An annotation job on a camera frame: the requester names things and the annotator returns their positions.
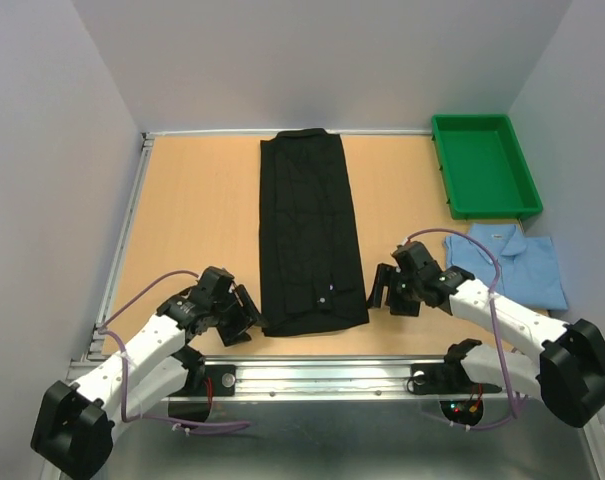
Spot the black long sleeve shirt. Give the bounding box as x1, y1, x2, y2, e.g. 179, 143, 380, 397
259, 128, 369, 337

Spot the light blue folded shirt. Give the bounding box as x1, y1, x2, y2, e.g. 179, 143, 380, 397
444, 223, 568, 311

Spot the green plastic bin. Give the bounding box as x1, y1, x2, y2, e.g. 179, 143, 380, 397
431, 114, 543, 221

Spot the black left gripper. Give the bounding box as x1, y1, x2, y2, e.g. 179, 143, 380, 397
210, 284, 268, 346

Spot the aluminium table frame rail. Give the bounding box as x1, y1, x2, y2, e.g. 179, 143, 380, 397
82, 132, 154, 363

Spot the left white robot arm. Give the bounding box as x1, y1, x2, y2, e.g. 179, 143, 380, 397
30, 267, 261, 479

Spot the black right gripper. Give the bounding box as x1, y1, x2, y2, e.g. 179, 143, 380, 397
365, 262, 422, 316

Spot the front aluminium rail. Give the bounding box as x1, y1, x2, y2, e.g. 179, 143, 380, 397
61, 355, 596, 402

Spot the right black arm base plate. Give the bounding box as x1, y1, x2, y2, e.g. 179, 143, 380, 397
407, 362, 501, 395

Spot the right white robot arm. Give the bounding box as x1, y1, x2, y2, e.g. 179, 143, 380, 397
367, 241, 605, 429

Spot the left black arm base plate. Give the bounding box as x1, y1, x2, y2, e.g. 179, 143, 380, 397
172, 364, 237, 398

